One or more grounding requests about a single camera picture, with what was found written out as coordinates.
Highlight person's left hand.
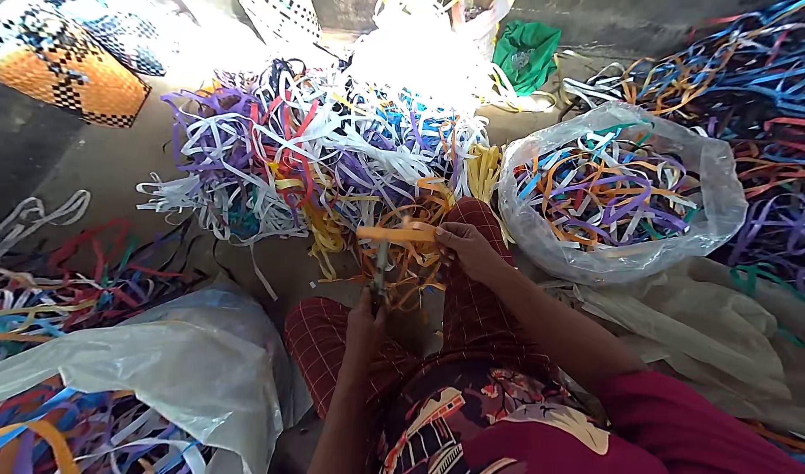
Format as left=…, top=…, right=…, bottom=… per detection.
left=347, top=287, right=388, bottom=348

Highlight person's right hand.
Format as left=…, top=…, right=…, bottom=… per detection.
left=434, top=221, right=510, bottom=287

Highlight metal cutting tool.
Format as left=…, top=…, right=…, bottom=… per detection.
left=371, top=238, right=390, bottom=318

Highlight orange strip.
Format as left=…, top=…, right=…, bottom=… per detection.
left=356, top=226, right=439, bottom=243

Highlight person's right forearm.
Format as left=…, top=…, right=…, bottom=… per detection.
left=488, top=263, right=650, bottom=396

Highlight person's left forearm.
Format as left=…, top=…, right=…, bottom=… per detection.
left=308, top=341, right=381, bottom=474

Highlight tangled pile of orange strips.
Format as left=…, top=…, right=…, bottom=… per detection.
left=356, top=178, right=456, bottom=313

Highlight bundle of yellow strips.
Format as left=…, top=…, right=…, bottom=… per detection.
left=466, top=144, right=505, bottom=206

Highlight person's legs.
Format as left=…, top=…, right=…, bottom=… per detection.
left=284, top=197, right=561, bottom=419

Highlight pile of multicoloured plastic strips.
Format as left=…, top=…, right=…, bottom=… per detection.
left=136, top=58, right=492, bottom=300

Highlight heap of cut multicoloured strips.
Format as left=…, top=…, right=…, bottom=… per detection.
left=513, top=122, right=704, bottom=252

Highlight translucent white plastic sack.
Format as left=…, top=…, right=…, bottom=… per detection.
left=0, top=280, right=313, bottom=474

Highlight green plastic bag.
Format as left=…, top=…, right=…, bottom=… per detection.
left=492, top=20, right=563, bottom=97

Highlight person's body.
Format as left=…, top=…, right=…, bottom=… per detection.
left=373, top=352, right=805, bottom=474

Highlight beige translucent plastic sheet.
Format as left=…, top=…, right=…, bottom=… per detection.
left=541, top=257, right=805, bottom=438

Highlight white black woven basket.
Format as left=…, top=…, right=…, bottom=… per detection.
left=238, top=0, right=323, bottom=54

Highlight clear plastic bag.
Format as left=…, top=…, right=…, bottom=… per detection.
left=499, top=101, right=749, bottom=287

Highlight heap of blue orange strips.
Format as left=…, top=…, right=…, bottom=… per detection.
left=0, top=375, right=216, bottom=474

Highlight pile of red white strips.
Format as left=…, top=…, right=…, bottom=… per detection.
left=0, top=219, right=209, bottom=370

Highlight looped white strips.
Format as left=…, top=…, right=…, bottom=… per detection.
left=0, top=190, right=92, bottom=264

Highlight orange black checkered woven basket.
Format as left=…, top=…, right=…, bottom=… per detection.
left=0, top=8, right=152, bottom=129

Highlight blue white woven basket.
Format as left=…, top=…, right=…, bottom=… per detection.
left=52, top=0, right=180, bottom=77

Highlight pile of blue purple strips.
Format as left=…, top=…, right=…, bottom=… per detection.
left=561, top=0, right=805, bottom=304

